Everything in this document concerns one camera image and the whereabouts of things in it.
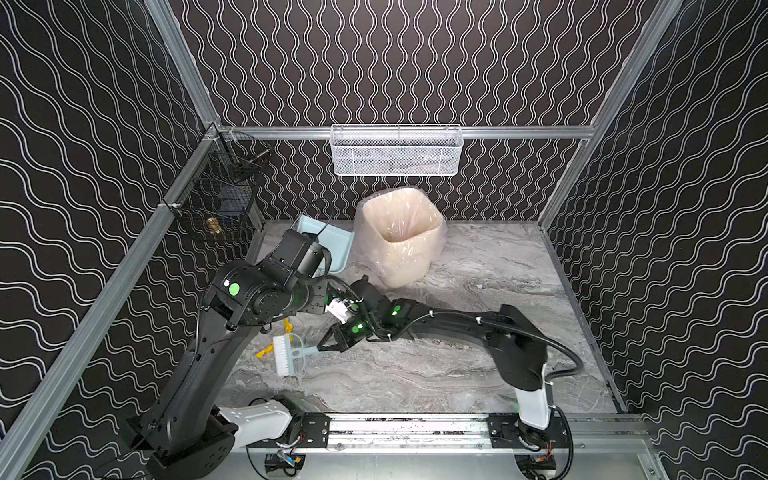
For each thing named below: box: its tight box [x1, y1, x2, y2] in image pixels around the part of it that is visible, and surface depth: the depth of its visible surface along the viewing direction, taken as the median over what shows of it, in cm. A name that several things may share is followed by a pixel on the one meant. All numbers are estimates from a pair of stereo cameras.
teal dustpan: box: [298, 215, 355, 274], surface depth 69 cm
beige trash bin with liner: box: [352, 186, 448, 289], surface depth 92 cm
